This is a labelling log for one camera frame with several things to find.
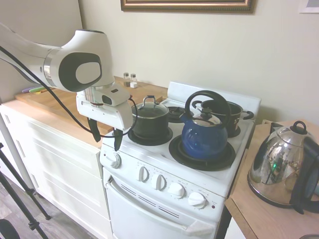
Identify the white stand pole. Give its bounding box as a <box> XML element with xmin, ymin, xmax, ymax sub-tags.
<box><xmin>0</xmin><ymin>116</ymin><xmax>38</xmax><ymax>197</ymax></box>

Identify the white oven door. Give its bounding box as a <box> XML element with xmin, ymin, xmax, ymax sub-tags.
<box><xmin>102</xmin><ymin>167</ymin><xmax>220</xmax><ymax>239</ymax></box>

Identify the steel electric kettle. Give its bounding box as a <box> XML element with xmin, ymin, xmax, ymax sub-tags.
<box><xmin>247</xmin><ymin>120</ymin><xmax>319</xmax><ymax>215</ymax></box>

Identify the glass pot lid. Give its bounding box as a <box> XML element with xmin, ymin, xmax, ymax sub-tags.
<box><xmin>131</xmin><ymin>95</ymin><xmax>169</xmax><ymax>118</ymax></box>

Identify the large wooden cutting board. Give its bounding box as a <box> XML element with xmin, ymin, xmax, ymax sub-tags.
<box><xmin>15</xmin><ymin>76</ymin><xmax>169</xmax><ymax>139</ymax></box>

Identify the gold framed picture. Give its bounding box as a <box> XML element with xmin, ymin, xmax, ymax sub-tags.
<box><xmin>120</xmin><ymin>0</ymin><xmax>258</xmax><ymax>14</ymax></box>

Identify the large black coil burner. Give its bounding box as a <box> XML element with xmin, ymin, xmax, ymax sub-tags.
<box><xmin>227</xmin><ymin>125</ymin><xmax>241</xmax><ymax>138</ymax></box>
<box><xmin>168</xmin><ymin>134</ymin><xmax>236</xmax><ymax>172</ymax></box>

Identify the black saucepan with steel handle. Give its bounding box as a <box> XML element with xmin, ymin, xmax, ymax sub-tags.
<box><xmin>128</xmin><ymin>109</ymin><xmax>170</xmax><ymax>139</ymax></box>

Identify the white stove knob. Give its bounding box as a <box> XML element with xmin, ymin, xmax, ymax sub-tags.
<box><xmin>109</xmin><ymin>152</ymin><xmax>122</xmax><ymax>169</ymax></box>
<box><xmin>138</xmin><ymin>166</ymin><xmax>150</xmax><ymax>183</ymax></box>
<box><xmin>151</xmin><ymin>174</ymin><xmax>167</xmax><ymax>191</ymax></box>
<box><xmin>167</xmin><ymin>183</ymin><xmax>186</xmax><ymax>199</ymax></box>
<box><xmin>188</xmin><ymin>192</ymin><xmax>208</xmax><ymax>208</ymax></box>

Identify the white electric stove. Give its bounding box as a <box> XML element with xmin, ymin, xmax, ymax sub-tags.
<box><xmin>99</xmin><ymin>81</ymin><xmax>262</xmax><ymax>239</ymax></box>

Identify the white kitchen cabinet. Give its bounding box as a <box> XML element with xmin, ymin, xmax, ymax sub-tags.
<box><xmin>0</xmin><ymin>104</ymin><xmax>113</xmax><ymax>239</ymax></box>

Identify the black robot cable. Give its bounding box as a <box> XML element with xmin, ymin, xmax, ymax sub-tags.
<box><xmin>0</xmin><ymin>45</ymin><xmax>137</xmax><ymax>139</ymax></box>

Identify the white framed picture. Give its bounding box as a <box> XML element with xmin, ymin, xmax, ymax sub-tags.
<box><xmin>298</xmin><ymin>0</ymin><xmax>319</xmax><ymax>14</ymax></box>

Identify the blue whistling kettle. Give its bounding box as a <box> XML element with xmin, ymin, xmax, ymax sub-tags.
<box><xmin>179</xmin><ymin>90</ymin><xmax>232</xmax><ymax>160</ymax></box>

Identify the black camera tripod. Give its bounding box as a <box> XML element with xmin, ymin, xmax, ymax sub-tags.
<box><xmin>0</xmin><ymin>142</ymin><xmax>52</xmax><ymax>233</ymax></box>

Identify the black stock pot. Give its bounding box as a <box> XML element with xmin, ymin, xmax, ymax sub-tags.
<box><xmin>191</xmin><ymin>100</ymin><xmax>255</xmax><ymax>138</ymax></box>

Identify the small black coil burner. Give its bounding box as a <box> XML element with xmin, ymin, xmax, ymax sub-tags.
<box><xmin>127</xmin><ymin>125</ymin><xmax>173</xmax><ymax>146</ymax></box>
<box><xmin>165</xmin><ymin>106</ymin><xmax>186</xmax><ymax>123</ymax></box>

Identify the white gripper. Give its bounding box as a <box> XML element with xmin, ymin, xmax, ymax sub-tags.
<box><xmin>76</xmin><ymin>91</ymin><xmax>133</xmax><ymax>152</ymax></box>

